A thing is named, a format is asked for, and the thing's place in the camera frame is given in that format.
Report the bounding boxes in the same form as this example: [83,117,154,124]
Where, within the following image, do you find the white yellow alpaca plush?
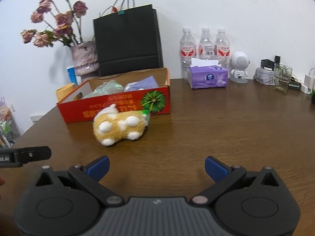
[93,104,151,147]

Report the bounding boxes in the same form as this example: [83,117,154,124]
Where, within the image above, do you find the iridescent cellophane bag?
[84,80,124,99]

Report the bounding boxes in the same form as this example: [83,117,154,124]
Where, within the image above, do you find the purple drawstring pouch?
[124,76,158,92]

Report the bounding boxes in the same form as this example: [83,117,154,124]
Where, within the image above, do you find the person left hand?
[0,175,23,236]

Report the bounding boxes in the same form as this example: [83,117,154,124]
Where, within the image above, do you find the yellow ceramic mug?
[56,83,76,102]

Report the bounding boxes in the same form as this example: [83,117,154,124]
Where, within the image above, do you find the blue white tube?
[67,66,77,86]

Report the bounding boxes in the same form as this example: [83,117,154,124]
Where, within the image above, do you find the purple tissue pack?
[187,58,228,89]

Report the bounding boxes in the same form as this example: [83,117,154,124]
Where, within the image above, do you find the orange cardboard box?
[57,68,171,123]

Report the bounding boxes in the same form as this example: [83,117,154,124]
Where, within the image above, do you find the black label box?
[288,81,302,91]

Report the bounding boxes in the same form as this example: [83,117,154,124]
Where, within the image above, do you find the purple textured vase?
[70,41,99,82]

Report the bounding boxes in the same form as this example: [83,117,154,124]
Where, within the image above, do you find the white round robot speaker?
[230,51,250,84]

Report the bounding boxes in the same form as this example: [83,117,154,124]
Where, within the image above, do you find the clear glass cup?
[274,63,293,93]

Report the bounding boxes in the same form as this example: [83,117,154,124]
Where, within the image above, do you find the white charger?
[301,68,315,95]

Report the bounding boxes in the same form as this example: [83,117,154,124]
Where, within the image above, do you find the right water bottle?
[214,29,230,70]

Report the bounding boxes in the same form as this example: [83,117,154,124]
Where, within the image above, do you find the water bottle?
[180,28,196,79]
[214,29,230,70]
[199,28,214,60]

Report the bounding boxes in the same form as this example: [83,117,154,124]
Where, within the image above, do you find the middle water bottle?
[199,28,214,60]

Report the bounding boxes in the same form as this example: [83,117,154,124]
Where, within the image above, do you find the left water bottle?
[180,28,196,79]

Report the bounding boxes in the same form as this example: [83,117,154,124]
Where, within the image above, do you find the black paper bag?
[94,0,163,76]

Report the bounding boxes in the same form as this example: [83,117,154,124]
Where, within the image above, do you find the dried pink flowers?
[20,0,88,48]

